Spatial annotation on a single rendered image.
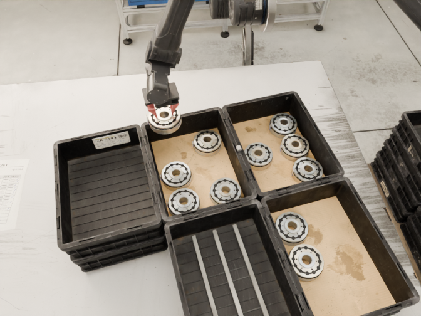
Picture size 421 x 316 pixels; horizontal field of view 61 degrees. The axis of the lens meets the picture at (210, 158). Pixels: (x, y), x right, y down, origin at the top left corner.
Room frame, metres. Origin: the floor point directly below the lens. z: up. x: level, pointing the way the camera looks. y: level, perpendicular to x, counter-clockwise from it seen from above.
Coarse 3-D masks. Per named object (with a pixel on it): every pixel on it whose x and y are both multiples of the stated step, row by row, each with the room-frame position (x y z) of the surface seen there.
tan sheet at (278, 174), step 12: (252, 120) 0.92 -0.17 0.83; (264, 120) 0.92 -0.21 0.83; (240, 132) 0.86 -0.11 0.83; (252, 132) 0.86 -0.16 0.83; (264, 132) 0.86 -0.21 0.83; (300, 132) 0.86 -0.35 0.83; (276, 144) 0.80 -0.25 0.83; (276, 156) 0.75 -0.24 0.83; (312, 156) 0.75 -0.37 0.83; (276, 168) 0.70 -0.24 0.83; (288, 168) 0.70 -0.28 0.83; (264, 180) 0.65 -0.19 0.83; (276, 180) 0.65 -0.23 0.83; (288, 180) 0.65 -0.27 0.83
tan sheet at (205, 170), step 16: (160, 144) 0.80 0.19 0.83; (176, 144) 0.80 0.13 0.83; (160, 160) 0.73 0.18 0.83; (176, 160) 0.73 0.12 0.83; (192, 160) 0.73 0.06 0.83; (208, 160) 0.73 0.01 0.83; (224, 160) 0.73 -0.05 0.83; (192, 176) 0.66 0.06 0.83; (208, 176) 0.66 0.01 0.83; (224, 176) 0.66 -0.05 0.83; (208, 192) 0.60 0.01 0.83; (224, 192) 0.60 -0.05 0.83
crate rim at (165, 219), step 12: (216, 108) 0.89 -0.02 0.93; (144, 132) 0.78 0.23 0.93; (228, 132) 0.78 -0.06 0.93; (240, 156) 0.68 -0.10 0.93; (156, 180) 0.59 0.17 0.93; (156, 192) 0.54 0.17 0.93; (252, 192) 0.54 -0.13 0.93; (216, 204) 0.50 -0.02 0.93; (228, 204) 0.50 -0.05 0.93; (180, 216) 0.46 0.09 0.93
